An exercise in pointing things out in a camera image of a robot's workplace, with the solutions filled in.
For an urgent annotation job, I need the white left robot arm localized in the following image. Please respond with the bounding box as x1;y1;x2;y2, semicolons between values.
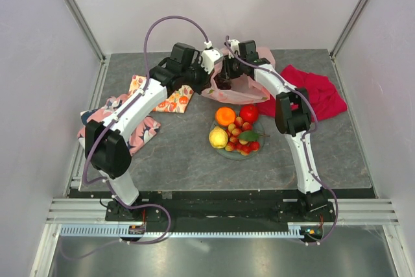
84;43;222;221

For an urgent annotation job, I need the blue-grey cable duct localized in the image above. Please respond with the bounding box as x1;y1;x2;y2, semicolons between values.
60;224;309;239

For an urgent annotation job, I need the yellow fake pear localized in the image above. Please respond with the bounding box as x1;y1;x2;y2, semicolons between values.
208;126;229;149

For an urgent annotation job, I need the red fake apple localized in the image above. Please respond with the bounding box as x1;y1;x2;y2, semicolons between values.
239;104;259;124

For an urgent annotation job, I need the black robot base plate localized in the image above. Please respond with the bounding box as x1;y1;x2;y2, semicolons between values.
105;190;335;223

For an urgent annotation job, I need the red yellow fake fruit bunch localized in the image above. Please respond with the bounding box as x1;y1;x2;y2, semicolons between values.
224;116;268;157

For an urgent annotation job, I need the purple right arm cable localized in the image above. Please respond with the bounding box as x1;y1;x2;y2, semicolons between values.
225;35;340;247

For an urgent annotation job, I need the red cloth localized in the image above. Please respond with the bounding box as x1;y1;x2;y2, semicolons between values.
259;64;348;122

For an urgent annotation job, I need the grey-green round plate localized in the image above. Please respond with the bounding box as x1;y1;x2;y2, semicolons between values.
208;121;267;160

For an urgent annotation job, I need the pink plastic bag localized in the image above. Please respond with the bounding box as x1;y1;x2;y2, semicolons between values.
202;47;270;105

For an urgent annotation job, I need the purple fake grape bunch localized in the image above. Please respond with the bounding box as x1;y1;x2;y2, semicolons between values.
214;76;231;90

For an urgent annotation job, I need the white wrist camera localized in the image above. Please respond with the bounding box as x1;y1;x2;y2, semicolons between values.
224;35;240;58
201;41;223;75

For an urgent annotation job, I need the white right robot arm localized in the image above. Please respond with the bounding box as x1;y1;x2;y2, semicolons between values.
224;37;328;221

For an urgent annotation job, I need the orange floral cloth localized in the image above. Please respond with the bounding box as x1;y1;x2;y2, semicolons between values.
128;75;194;114

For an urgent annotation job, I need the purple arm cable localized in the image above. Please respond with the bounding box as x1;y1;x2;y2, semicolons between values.
58;16;211;260
225;35;340;247

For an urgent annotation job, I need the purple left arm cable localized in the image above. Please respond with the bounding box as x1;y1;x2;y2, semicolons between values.
58;16;211;260

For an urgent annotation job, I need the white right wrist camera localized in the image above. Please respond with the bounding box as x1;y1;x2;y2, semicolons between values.
224;35;240;58

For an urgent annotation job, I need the aluminium frame rail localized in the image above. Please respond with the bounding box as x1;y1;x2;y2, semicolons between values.
43;0;108;64

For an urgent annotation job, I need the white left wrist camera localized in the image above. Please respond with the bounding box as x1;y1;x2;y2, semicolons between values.
201;41;223;75

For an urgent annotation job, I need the pink navy floral cloth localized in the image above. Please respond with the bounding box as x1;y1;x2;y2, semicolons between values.
77;94;161;156

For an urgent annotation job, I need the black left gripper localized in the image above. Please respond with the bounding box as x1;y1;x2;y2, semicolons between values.
182;58;215;95

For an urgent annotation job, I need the orange fake mandarin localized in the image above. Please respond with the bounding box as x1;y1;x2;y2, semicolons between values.
215;106;237;126

